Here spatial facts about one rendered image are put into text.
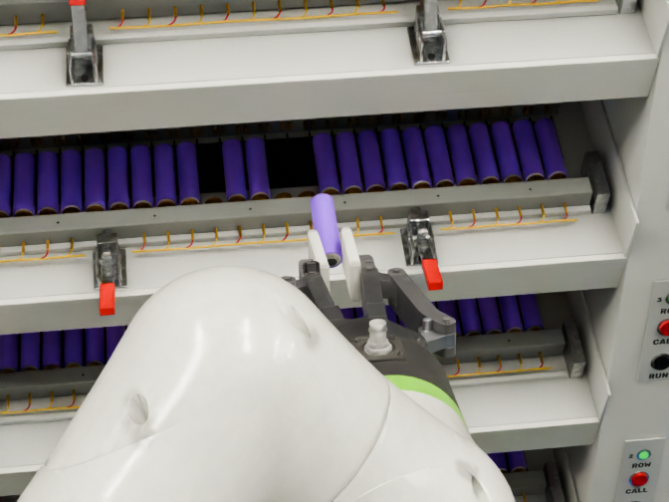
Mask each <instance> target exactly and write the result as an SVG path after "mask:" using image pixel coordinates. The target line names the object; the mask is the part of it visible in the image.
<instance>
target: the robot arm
mask: <svg viewBox="0 0 669 502"><path fill-rule="evenodd" d="M340 231H341V253H342V262H341V264H342V267H343V271H344V275H345V279H346V283H347V287H348V291H349V295H350V299H351V300H352V301H353V302H360V300H361V304H362V309H363V317H362V318H357V319H345V318H344V317H343V315H342V313H341V310H340V308H339V306H336V305H335V303H334V301H333V298H332V296H331V293H330V266H329V263H328V260H327V257H326V254H325V251H324V248H323V245H322V242H321V239H320V236H319V233H318V231H317V230H316V229H314V230H309V231H308V250H309V259H302V260H300V261H299V280H296V278H295V277H292V276H283V277H281V278H280V277H278V276H276V275H273V274H271V273H268V272H265V271H262V270H259V269H254V268H250V267H243V266H215V267H208V268H204V269H200V270H196V271H193V272H190V273H188V274H185V275H183V276H181V277H179V278H177V279H175V280H173V281H171V282H170V283H168V284H166V285H165V286H163V287H162V288H161V289H159V290H158V291H157V292H156V293H154V294H153V295H152V296H151V297H150V298H149V299H148V300H147V301H146V302H145V303H144V304H143V306H142V307H141V308H140V309H139V311H138V312H137V313H136V315H135V316H134V318H133V319H132V321H131V322H130V324H129V326H128V327H127V329H126V331H125V333H124V334H123V336H122V338H121V340H120V341H119V343H118V345H117V346H116V348H115V350H114V352H113V353H112V355H111V358H110V359H109V361H108V363H107V364H106V366H105V368H104V369H103V371H102V373H101V374H100V376H99V378H98V379H97V381H96V382H95V384H94V386H93V387H92V389H91V391H90V392H89V394H88V396H87V397H86V399H85V400H84V402H83V404H82V405H81V407H80V408H79V410H78V412H77V413H76V415H75V416H74V418H73V419H72V421H71V423H70V424H69V426H68V427H67V429H66V431H65V432H64V434H63V435H62V437H61V438H60V440H59V441H58V443H57V444H56V446H55V447H54V449H53V451H52V452H51V454H50V455H49V457H48V458H47V460H46V461H45V464H44V466H41V467H40V469H39V470H38V472H37V473H36V474H35V476H34V477H33V479H32V480H31V482H30V483H29V485H28V486H27V487H26V489H25V490H24V492H23V493H22V495H21V496H20V497H19V499H18V500H17V502H516V501H515V498H514V495H513V493H512V490H511V488H510V486H509V484H508V482H507V481H506V479H505V477H504V475H503V474H502V472H501V471H500V469H499V468H498V466H497V465H496V464H495V463H494V462H493V460H492V459H491V458H490V457H489V456H488V455H487V454H486V453H485V452H484V451H483V450H482V449H480V448H479V447H478V446H477V444H476V443H475V442H474V440H473V439H472V437H471V435H470V433H469V430H468V428H467V425H466V422H465V420H464V417H463V415H462V413H461V410H460V408H459V405H458V403H457V400H456V398H455V395H454V392H453V390H452V387H451V385H450V382H449V380H448V378H447V376H446V373H445V371H444V370H443V368H442V366H441V364H440V363H439V362H438V361H437V359H436V358H435V357H434V356H433V355H432V353H433V354H435V355H437V356H439V357H441V358H453V357H454V356H455V355H456V320H455V319H454V318H452V317H450V316H448V315H446V314H444V313H442V312H440V311H438V310H437V309H436V308H435V307H434V305H433V304H432V303H431V302H430V301H429V299H428V298H427V297H426V296H425V295H424V293H423V292H422V291H421V290H420V289H419V287H418V286H417V285H416V284H415V283H414V281H413V280H412V279H411V278H410V277H409V275H408V274H407V273H406V272H405V271H404V270H403V269H401V268H397V267H396V268H391V269H389V270H388V271H387V273H380V272H378V269H377V268H376V267H375V264H374V260H373V257H372V256H371V255H369V254H364V255H358V254H357V250H356V247H355V243H354V239H353V236H352V232H351V229H350V228H349V227H344V228H343V229H341V230H340ZM383 299H388V304H389V305H390V307H391V308H392V309H393V311H394V312H395V313H396V315H397V316H398V317H399V319H400V320H401V321H402V322H403V324H404V325H405V326H406V328H405V327H402V326H400V325H398V324H396V323H393V322H391V321H389V320H388V319H387V316H386V310H385V304H384V303H383Z"/></svg>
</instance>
